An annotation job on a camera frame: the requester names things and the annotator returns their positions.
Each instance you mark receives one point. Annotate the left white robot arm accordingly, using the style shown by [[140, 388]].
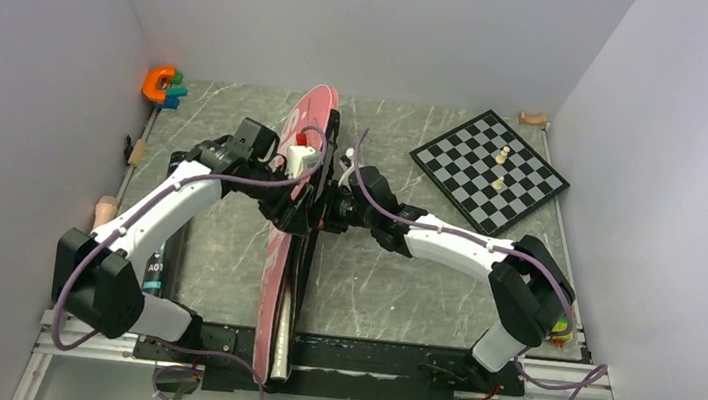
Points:
[[100, 273]]

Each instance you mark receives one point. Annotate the black white chessboard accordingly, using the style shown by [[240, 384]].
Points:
[[461, 163]]

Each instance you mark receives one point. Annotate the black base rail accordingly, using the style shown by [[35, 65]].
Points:
[[344, 367]]

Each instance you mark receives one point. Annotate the white chess piece lower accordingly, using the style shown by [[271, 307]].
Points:
[[498, 184]]

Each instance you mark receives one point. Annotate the pink racket bag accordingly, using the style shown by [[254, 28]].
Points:
[[317, 111]]

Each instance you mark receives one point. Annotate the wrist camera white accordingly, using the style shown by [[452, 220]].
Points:
[[347, 163], [303, 152]]

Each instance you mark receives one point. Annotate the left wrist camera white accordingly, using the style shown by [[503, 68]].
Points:
[[303, 152]]

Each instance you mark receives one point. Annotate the blue green toy blocks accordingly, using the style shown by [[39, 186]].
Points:
[[175, 93]]

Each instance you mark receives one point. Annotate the colourful toy brick stack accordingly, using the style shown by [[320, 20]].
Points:
[[561, 333]]

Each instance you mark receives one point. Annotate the pink badminton racket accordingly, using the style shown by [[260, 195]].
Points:
[[284, 331]]

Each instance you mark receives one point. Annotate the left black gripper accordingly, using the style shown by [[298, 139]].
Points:
[[290, 216]]

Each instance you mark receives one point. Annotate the white chess piece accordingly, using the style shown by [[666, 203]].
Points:
[[498, 184], [503, 155]]

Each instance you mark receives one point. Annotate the wooden arch block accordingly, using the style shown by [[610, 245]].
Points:
[[538, 119]]

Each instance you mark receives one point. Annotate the black shuttlecock tube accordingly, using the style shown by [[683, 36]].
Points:
[[162, 269]]

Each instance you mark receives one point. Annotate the beige handle tool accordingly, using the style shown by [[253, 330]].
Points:
[[104, 211]]

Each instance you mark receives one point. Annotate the orange C toy block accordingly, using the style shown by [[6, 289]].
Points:
[[157, 82]]

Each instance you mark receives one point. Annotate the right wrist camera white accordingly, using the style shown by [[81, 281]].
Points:
[[347, 163]]

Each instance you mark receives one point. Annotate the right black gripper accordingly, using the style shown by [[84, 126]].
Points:
[[329, 221]]

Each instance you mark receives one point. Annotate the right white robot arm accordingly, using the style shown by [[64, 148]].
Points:
[[529, 291]]

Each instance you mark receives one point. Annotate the small wooden brush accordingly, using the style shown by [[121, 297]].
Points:
[[134, 150]]

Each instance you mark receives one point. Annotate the white chess piece upper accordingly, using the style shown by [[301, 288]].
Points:
[[503, 155]]

